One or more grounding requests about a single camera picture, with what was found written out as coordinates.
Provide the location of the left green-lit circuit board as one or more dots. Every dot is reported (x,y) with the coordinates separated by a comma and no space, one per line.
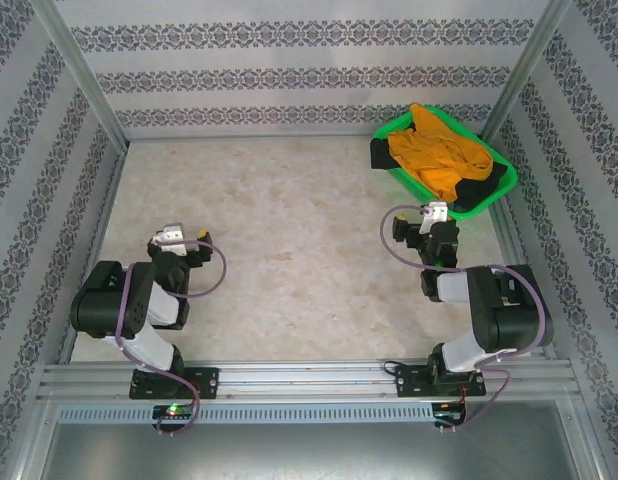
(173,411)

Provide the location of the left aluminium side rail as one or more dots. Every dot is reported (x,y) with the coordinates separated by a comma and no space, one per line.
(96,240)

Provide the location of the orange t-shirt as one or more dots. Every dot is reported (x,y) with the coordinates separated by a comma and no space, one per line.
(439,155)

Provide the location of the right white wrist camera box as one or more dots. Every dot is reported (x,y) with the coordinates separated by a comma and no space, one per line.
(435,214)

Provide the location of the right small circuit board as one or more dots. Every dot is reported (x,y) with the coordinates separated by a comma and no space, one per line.
(449,411)

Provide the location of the black t-shirt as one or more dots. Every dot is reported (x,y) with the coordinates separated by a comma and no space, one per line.
(380,156)

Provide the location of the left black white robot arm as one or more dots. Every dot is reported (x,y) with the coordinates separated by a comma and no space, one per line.
(111,300)

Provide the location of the left aluminium frame post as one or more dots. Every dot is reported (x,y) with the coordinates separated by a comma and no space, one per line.
(74,65)

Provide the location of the aluminium frame post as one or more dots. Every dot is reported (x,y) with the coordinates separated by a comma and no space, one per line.
(529,60)
(74,65)

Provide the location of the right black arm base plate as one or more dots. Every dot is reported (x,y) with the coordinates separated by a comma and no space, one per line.
(411,382)

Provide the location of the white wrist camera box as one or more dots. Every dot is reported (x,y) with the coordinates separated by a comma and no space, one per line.
(435,214)
(173,236)

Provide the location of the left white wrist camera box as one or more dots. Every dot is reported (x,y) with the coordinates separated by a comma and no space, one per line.
(173,236)

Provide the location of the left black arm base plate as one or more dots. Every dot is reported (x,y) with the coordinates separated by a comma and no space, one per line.
(206,382)

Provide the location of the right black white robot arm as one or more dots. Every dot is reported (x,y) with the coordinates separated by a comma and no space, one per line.
(509,310)

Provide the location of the right aluminium frame post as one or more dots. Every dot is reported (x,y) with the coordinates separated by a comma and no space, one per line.
(529,60)

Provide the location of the aluminium mounting rail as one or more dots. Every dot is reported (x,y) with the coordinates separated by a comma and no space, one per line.
(309,375)

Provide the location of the aluminium back frame bar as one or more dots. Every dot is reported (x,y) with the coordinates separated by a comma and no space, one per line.
(249,136)

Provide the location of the metal sheet panel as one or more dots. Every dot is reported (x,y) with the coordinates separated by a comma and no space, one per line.
(309,452)

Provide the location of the green plastic basket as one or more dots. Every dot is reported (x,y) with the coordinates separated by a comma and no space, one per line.
(471,214)

